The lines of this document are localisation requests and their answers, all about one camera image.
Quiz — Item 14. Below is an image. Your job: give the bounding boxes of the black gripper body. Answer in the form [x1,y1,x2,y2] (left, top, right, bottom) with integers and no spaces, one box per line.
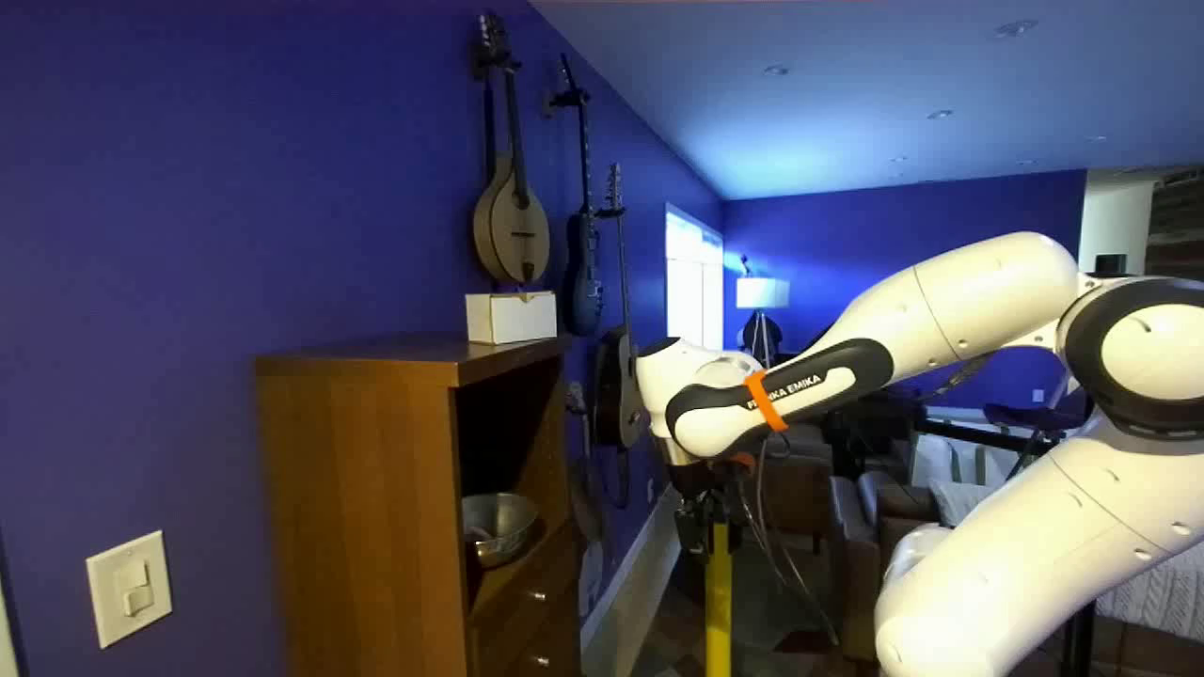
[671,452,768,555]

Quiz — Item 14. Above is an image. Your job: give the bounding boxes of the white light switch plate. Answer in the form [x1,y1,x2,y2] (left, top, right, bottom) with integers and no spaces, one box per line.
[84,527,178,650]

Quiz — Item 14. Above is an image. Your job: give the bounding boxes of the white box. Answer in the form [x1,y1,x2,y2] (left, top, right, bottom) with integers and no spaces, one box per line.
[462,291,561,348]

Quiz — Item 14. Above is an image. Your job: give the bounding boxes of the orange band on arm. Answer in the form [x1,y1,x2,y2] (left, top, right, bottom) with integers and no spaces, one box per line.
[745,370,789,438]

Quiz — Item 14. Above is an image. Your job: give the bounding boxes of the yellow pole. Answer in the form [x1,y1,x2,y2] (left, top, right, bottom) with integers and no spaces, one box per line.
[699,518,739,677]

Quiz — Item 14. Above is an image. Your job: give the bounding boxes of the black hanging guitar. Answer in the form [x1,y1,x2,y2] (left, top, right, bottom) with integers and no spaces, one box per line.
[591,162,653,452]

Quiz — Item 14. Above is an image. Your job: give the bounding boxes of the table lamp with white shade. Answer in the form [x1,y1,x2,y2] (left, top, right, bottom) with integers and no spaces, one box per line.
[735,274,794,370]

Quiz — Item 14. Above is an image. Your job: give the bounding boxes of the silver metal bowl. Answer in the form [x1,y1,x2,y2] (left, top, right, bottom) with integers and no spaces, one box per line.
[461,488,547,572]

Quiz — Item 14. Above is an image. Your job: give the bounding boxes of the wooden drawer with metal knob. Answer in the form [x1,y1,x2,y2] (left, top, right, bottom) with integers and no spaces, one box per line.
[467,522,584,632]
[483,599,584,677]

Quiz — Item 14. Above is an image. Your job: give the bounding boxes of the brown wooden cabinet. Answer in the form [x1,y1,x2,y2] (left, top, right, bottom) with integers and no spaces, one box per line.
[254,337,589,677]

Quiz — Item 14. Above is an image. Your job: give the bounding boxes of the dark bookshelf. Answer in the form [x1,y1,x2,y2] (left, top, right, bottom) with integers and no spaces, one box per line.
[1144,166,1204,284]

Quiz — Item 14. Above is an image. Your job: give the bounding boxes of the brown mandolin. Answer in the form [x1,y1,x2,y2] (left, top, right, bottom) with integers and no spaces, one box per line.
[467,11,557,291]

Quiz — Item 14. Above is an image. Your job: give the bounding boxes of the white window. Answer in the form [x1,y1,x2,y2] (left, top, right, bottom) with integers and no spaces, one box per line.
[664,204,725,354]

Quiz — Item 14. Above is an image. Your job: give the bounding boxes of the dark hanging string instrument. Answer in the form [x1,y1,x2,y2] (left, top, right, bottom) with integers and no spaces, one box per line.
[547,53,611,337]

